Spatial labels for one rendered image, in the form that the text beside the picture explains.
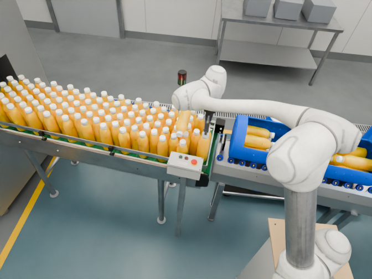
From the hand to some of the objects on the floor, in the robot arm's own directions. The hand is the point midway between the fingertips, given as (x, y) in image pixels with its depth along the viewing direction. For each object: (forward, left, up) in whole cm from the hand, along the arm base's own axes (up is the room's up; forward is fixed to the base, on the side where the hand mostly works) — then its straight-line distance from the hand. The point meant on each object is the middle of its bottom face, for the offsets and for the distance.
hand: (206, 130), depth 147 cm
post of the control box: (-12, +9, -125) cm, 126 cm away
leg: (+8, -120, -124) cm, 173 cm away
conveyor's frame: (+26, +70, -126) cm, 146 cm away
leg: (-6, -119, -124) cm, 172 cm away
